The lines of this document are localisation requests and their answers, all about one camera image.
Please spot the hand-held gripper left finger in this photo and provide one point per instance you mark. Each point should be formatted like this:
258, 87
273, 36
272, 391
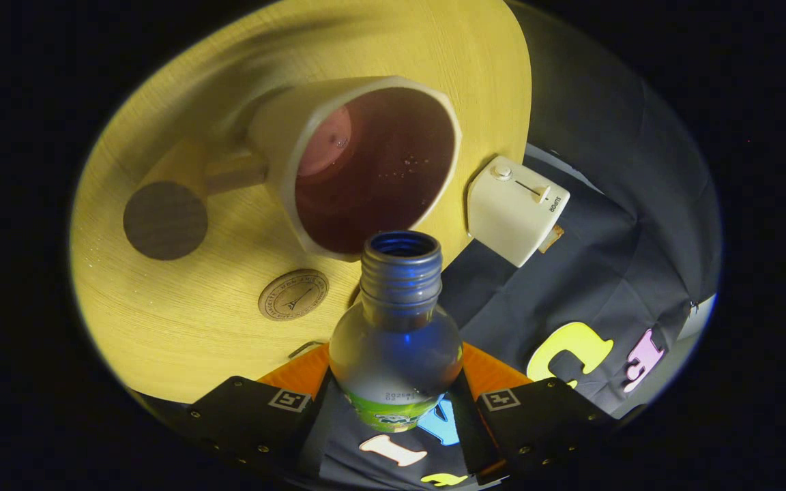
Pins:
311, 436

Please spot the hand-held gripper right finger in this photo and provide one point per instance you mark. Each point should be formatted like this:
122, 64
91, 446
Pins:
468, 429

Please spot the silver juice bottle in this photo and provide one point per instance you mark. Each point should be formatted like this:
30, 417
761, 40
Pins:
396, 341

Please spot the round cork coaster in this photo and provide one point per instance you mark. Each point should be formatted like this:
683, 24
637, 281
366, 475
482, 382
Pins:
293, 294

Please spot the clear juice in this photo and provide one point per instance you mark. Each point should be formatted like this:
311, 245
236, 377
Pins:
379, 198

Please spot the wooden table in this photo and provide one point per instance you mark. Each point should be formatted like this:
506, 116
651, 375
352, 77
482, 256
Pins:
175, 320

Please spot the toast slice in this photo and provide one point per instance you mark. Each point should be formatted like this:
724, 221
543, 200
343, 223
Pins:
551, 239

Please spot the white toaster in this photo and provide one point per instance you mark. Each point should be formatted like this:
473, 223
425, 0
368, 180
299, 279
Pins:
509, 218

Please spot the black backdrop cloth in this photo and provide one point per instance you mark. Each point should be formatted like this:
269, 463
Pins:
591, 204

